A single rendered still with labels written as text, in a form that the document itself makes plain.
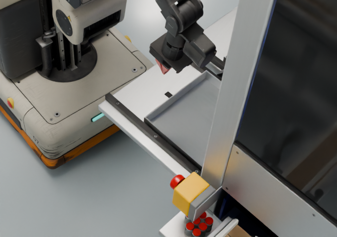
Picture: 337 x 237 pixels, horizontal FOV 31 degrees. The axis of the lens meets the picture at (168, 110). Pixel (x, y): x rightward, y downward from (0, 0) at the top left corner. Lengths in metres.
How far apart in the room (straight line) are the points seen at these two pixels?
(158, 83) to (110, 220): 0.89
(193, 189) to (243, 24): 0.50
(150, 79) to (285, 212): 0.67
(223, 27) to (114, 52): 0.82
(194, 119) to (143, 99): 0.16
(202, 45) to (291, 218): 0.43
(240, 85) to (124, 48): 1.59
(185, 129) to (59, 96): 0.95
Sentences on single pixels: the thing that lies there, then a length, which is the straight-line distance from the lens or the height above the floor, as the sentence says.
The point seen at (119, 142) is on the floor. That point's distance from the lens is 2.73.
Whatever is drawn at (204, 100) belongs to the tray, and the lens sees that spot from 1.77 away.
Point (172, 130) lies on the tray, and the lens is 1.69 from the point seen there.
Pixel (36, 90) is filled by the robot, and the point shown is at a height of 0.28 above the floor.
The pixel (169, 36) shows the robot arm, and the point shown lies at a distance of 1.43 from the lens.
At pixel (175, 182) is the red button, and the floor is 1.01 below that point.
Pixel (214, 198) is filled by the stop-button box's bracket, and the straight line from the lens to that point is 1.46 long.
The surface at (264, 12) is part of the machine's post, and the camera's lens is 1.02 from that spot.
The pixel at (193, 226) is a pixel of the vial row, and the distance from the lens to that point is 1.50.
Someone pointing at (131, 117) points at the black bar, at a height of 0.90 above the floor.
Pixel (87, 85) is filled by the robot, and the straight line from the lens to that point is 2.57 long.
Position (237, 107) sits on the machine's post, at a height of 1.32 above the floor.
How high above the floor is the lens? 2.26
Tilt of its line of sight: 53 degrees down
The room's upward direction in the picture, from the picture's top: 7 degrees clockwise
